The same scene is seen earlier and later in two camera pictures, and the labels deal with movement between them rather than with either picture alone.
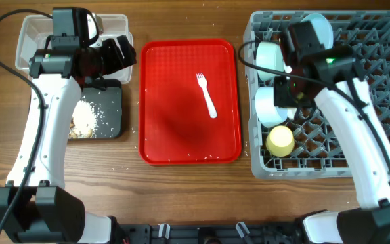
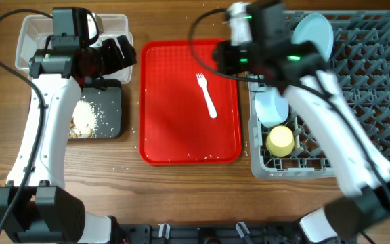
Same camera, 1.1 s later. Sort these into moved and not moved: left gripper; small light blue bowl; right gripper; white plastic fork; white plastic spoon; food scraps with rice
Moved: white plastic spoon; right gripper
Not moved: white plastic fork; food scraps with rice; left gripper; small light blue bowl
